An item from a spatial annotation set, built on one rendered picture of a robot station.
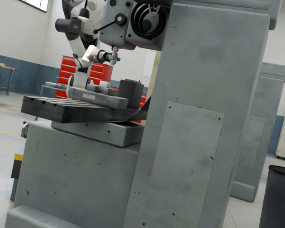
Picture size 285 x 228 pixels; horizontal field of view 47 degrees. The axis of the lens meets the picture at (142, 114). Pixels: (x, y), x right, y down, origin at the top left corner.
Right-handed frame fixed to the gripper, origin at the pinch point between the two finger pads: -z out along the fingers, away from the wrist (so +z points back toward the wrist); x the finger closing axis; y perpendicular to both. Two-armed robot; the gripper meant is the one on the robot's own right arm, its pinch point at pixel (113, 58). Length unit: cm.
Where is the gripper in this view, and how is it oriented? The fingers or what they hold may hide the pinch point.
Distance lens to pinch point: 212.8
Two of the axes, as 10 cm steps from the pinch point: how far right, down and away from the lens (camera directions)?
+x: 6.3, 0.8, 7.7
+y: -2.2, 9.7, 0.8
